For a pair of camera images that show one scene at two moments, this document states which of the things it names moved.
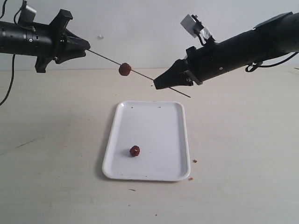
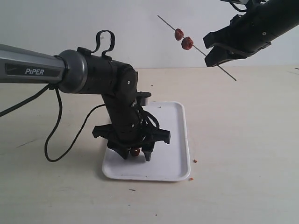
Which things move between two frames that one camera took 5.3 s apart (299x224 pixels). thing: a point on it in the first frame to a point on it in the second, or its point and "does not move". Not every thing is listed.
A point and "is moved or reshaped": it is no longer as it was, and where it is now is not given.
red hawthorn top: [124, 69] is moved or reshaped
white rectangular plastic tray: [159, 128] does not move
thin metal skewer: [138, 73] to [198, 49]
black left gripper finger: [67, 52] to [147, 149]
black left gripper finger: [71, 38] to [123, 150]
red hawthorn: [134, 150] does not move
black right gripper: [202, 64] to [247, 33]
